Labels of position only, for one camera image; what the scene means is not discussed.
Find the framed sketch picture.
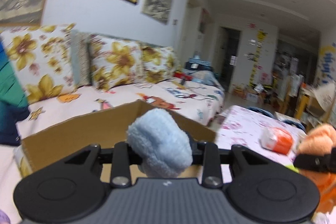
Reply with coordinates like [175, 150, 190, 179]
[141, 0, 173, 25]

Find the orange plush toy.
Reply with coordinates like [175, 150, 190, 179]
[293, 123, 335, 213]

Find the large yellow floral cushion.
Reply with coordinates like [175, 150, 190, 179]
[1, 23, 76, 104]

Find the orange white tissue pack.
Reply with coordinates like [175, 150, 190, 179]
[260, 127, 294, 155]

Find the far yellow floral cushion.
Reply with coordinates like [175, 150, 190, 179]
[141, 46, 179, 84]

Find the pink cartoon tablecloth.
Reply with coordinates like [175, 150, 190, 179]
[211, 105, 305, 170]

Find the middle yellow floral cushion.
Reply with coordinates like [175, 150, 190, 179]
[88, 34, 143, 91]

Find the sofa with cartoon cover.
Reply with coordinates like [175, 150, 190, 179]
[0, 23, 226, 146]

